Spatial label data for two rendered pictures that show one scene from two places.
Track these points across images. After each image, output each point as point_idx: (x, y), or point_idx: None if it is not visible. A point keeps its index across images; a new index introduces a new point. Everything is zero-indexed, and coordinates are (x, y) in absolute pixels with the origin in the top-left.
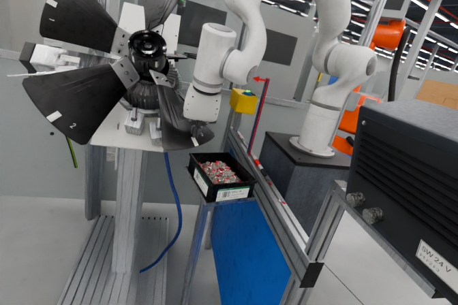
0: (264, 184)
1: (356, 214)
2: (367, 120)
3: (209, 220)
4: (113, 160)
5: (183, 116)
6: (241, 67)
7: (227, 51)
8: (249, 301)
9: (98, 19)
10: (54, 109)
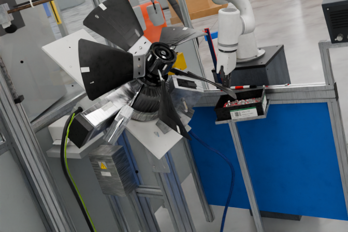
0: (265, 88)
1: (339, 44)
2: (329, 7)
3: (198, 192)
4: (130, 191)
5: (223, 76)
6: (253, 22)
7: (241, 18)
8: (305, 163)
9: (120, 58)
10: (175, 125)
